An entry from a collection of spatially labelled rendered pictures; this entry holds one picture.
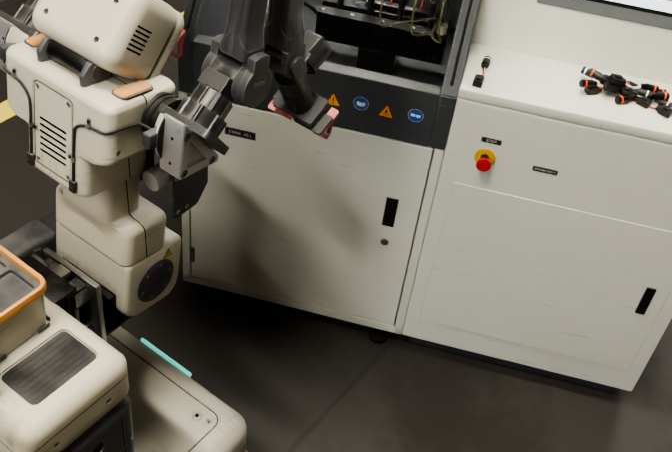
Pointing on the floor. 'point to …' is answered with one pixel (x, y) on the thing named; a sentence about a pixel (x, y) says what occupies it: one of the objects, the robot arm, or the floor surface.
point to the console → (550, 207)
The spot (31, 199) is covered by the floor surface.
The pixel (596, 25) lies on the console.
